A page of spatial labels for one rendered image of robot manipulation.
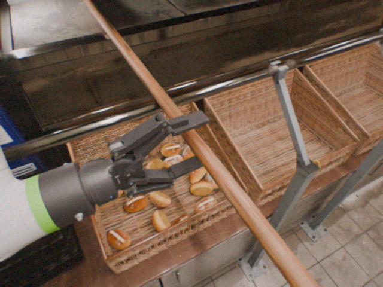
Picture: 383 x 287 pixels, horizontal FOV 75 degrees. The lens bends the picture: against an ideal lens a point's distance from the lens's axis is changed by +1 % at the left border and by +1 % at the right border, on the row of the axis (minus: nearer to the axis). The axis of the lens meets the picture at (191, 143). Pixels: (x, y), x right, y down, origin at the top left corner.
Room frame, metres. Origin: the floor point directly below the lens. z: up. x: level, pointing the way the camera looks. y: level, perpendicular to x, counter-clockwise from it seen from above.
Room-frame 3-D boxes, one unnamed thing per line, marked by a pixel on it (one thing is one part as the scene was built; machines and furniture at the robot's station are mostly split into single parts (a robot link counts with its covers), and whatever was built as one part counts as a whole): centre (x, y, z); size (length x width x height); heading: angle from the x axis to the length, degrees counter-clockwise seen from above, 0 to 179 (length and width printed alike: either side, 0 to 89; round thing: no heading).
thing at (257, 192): (0.83, -0.40, 0.72); 0.56 x 0.49 x 0.28; 117
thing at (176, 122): (0.30, 0.03, 1.28); 0.05 x 0.01 x 0.03; 118
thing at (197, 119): (0.31, 0.01, 1.26); 0.07 x 0.03 x 0.01; 118
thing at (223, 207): (0.58, 0.14, 0.72); 0.56 x 0.49 x 0.28; 118
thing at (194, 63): (1.06, -0.26, 1.02); 1.79 x 0.11 x 0.19; 117
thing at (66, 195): (0.21, 0.20, 1.20); 0.12 x 0.06 x 0.09; 28
